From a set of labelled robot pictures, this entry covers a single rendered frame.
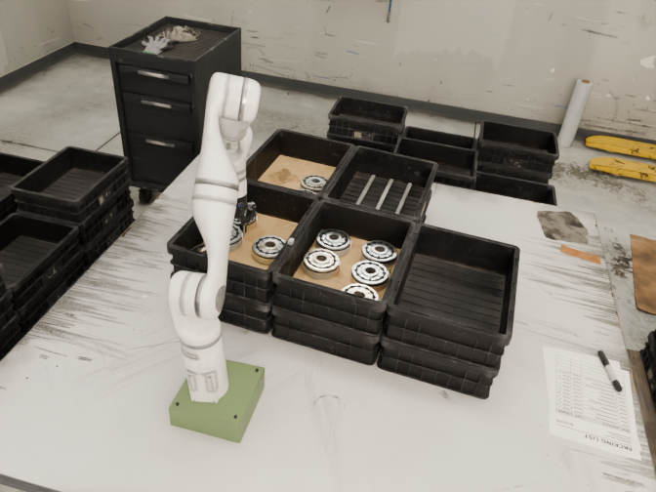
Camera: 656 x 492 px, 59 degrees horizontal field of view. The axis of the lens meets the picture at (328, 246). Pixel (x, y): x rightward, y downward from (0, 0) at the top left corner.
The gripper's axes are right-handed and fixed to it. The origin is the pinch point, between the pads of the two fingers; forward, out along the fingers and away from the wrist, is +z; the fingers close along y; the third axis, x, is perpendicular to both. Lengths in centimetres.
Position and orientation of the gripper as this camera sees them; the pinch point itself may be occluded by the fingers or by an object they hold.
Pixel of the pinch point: (234, 232)
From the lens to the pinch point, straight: 174.6
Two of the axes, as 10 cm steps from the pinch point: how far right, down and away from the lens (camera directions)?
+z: -0.8, 8.0, 5.9
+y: 8.3, -2.7, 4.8
